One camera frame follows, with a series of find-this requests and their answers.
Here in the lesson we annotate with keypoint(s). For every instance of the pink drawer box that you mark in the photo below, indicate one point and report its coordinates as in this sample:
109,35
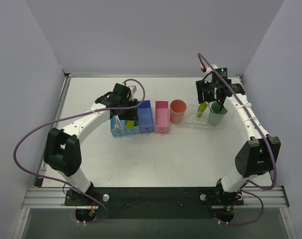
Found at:
161,123

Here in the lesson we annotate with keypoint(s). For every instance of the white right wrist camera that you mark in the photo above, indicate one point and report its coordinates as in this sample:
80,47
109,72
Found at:
207,73

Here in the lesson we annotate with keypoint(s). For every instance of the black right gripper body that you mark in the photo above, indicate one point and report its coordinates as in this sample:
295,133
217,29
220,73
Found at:
209,93

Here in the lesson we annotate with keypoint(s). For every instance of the clear textured oval tray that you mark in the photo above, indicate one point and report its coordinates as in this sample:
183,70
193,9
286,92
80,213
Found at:
193,119

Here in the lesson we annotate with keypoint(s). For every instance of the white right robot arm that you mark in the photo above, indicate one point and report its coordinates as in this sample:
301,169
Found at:
260,150

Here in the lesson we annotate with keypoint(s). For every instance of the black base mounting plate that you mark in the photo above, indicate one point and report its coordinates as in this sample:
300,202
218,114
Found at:
156,211

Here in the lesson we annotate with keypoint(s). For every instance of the orange plastic cup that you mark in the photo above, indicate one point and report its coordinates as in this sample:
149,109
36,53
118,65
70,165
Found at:
177,111

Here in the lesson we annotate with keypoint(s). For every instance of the yellow green toothpaste tube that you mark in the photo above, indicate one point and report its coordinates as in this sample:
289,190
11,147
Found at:
202,107
130,124

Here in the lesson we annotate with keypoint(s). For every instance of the green plastic cup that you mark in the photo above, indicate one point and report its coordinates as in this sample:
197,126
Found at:
216,114

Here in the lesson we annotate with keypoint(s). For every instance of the white pink toothbrush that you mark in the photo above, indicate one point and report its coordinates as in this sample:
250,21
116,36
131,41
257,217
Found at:
118,124

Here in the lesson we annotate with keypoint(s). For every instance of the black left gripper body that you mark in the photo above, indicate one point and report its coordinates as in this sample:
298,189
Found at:
127,113

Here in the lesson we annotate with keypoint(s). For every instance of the purple drawer box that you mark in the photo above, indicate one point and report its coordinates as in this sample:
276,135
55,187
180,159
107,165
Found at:
146,121

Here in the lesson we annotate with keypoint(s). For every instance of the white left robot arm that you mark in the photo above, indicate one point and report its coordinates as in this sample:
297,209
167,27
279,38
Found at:
62,151

